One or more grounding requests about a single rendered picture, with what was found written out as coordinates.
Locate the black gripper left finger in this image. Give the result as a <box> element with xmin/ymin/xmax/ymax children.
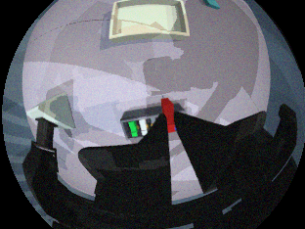
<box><xmin>78</xmin><ymin>114</ymin><xmax>172</xmax><ymax>197</ymax></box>

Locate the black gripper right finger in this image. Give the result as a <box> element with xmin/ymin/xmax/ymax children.
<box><xmin>173</xmin><ymin>111</ymin><xmax>266</xmax><ymax>194</ymax></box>

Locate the small teal block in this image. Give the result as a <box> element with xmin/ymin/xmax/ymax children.
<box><xmin>203</xmin><ymin>0</ymin><xmax>220</xmax><ymax>10</ymax></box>

